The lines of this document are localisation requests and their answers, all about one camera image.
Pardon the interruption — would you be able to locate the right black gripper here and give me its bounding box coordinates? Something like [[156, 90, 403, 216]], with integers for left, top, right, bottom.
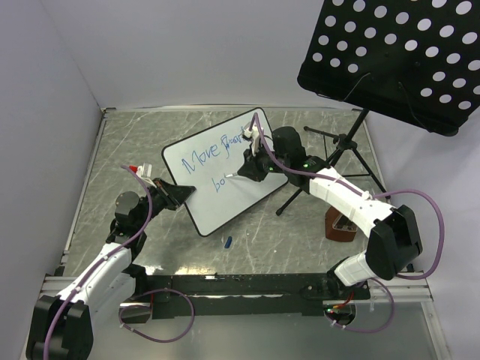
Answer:
[[238, 142, 289, 183]]

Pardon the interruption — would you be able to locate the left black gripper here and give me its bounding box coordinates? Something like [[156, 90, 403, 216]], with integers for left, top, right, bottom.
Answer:
[[135, 177, 195, 229]]

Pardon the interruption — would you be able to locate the white whiteboard black frame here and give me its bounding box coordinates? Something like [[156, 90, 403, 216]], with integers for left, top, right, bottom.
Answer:
[[161, 108, 287, 237]]

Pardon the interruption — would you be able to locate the blue marker cap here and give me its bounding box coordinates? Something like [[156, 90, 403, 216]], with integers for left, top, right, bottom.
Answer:
[[224, 236, 233, 249]]

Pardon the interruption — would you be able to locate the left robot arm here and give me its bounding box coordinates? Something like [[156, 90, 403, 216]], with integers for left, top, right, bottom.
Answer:
[[25, 178, 196, 359]]

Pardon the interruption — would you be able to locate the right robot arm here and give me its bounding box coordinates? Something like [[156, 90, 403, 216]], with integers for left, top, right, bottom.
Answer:
[[237, 124, 422, 299]]

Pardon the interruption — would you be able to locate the black perforated music stand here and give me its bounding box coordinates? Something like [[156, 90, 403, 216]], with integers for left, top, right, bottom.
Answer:
[[290, 1, 479, 212]]

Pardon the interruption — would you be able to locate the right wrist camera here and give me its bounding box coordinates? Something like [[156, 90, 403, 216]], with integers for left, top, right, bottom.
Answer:
[[242, 125, 261, 157]]

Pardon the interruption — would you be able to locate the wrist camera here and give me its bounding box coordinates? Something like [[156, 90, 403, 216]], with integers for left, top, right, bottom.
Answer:
[[242, 125, 261, 157], [128, 163, 152, 178]]

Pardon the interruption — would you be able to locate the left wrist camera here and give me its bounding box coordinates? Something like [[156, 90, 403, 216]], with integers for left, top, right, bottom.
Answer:
[[128, 163, 152, 178]]

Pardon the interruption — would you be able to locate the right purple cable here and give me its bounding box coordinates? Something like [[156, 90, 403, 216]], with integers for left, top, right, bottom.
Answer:
[[249, 112, 446, 281]]

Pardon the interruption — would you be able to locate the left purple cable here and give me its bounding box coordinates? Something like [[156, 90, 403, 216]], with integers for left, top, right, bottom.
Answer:
[[43, 163, 154, 360]]

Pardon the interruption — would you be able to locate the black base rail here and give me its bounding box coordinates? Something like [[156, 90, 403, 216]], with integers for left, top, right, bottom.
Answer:
[[122, 273, 371, 320]]

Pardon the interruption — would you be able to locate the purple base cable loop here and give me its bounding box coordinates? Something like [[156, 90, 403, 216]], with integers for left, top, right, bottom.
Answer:
[[118, 287, 195, 344]]

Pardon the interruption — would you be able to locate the aluminium frame rail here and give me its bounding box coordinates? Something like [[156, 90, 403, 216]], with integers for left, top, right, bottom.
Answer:
[[368, 277, 433, 303]]

